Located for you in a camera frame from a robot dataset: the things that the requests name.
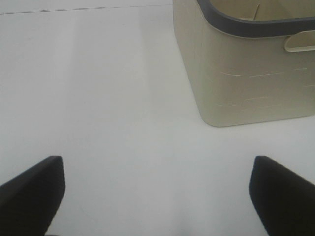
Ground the beige bin with grey rim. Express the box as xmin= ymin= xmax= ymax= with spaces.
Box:
xmin=173 ymin=0 xmax=315 ymax=127

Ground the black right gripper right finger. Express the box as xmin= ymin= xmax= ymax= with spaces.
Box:
xmin=249 ymin=156 xmax=315 ymax=236

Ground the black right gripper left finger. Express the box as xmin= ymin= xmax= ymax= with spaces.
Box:
xmin=0 ymin=156 xmax=65 ymax=236

